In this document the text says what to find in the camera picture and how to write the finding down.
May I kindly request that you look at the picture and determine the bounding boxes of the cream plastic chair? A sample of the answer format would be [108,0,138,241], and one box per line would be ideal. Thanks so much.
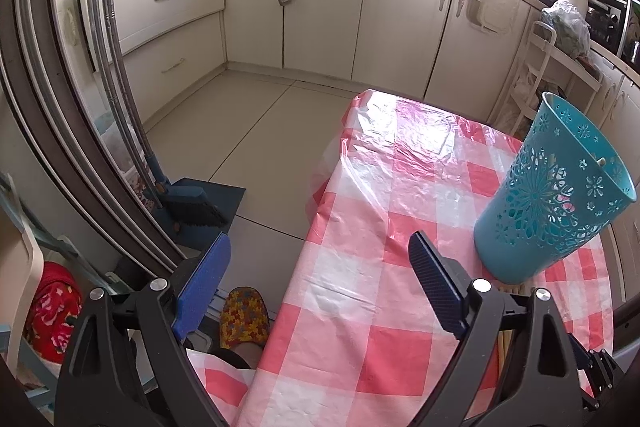
[0,207,47,388]

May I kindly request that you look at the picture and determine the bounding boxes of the black toaster oven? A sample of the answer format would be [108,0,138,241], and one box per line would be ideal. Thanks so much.
[585,0,631,58]

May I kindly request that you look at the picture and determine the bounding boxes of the white trolley cart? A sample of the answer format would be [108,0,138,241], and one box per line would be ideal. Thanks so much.
[492,21,603,138]

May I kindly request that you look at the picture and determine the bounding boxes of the turquoise perforated plastic basket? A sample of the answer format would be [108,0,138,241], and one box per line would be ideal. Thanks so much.
[473,91,638,285]

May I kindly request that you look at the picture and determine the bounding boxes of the white plastic door rack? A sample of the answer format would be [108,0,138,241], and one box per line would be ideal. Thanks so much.
[457,0,516,35]

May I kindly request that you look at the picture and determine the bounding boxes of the deep cream drawer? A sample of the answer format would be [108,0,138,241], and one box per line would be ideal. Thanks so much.
[120,12,228,122]

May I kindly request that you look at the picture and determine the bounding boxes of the pink checkered plastic tablecloth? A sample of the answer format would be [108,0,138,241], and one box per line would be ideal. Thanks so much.
[187,89,621,427]

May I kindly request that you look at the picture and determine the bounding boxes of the colourful patterned slipper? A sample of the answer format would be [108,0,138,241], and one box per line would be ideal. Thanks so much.
[219,286,270,350]

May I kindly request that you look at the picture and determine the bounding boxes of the red floral cloth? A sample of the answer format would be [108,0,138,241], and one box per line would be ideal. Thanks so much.
[22,261,83,364]

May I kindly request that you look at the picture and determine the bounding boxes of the cream kitchen cabinets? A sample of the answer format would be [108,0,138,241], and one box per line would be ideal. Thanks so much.
[52,0,640,303]

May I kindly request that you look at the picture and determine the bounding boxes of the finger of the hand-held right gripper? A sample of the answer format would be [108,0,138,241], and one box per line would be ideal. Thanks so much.
[570,337,621,413]

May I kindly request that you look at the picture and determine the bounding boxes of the blue broom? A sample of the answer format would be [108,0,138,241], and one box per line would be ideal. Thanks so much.
[102,0,230,229]

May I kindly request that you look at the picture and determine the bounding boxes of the dark brown door frame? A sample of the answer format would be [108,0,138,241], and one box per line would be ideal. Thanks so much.
[0,0,201,278]

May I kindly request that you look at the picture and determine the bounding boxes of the plastic bag of greens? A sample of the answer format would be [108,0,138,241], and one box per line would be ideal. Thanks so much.
[541,0,592,58]

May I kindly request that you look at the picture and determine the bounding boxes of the clear plastic storage box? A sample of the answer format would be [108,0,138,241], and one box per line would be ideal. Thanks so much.
[95,107,151,208]

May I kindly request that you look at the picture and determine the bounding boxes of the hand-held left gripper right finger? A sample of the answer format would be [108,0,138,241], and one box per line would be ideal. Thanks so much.
[408,231,586,427]

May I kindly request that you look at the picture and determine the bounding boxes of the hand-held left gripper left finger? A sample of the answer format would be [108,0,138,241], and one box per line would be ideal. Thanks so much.
[54,232,232,427]

